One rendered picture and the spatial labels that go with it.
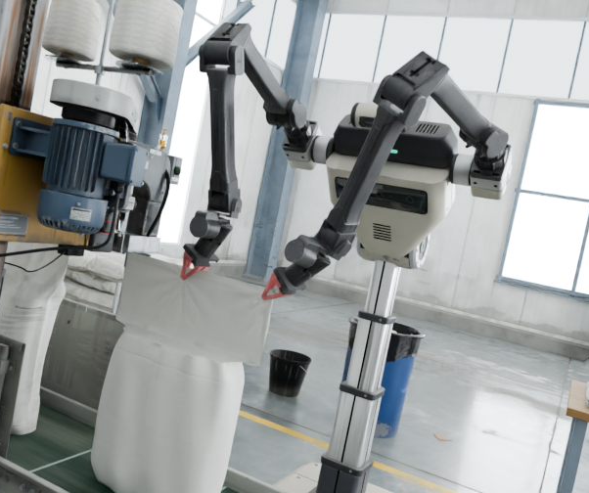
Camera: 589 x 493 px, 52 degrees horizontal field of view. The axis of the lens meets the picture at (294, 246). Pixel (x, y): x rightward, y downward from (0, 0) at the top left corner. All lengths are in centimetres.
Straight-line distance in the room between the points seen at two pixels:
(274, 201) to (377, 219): 853
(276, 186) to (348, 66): 236
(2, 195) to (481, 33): 912
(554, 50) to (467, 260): 329
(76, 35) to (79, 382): 126
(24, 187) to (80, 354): 97
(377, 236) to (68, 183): 97
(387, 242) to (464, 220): 763
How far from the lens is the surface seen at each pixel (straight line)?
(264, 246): 1043
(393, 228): 190
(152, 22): 160
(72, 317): 243
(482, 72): 997
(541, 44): 998
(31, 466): 196
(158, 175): 192
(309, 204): 1037
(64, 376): 248
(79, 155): 145
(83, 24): 180
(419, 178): 178
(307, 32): 1084
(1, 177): 155
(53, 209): 146
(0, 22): 161
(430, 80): 133
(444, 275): 958
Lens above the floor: 122
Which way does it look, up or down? 3 degrees down
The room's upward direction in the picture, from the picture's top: 11 degrees clockwise
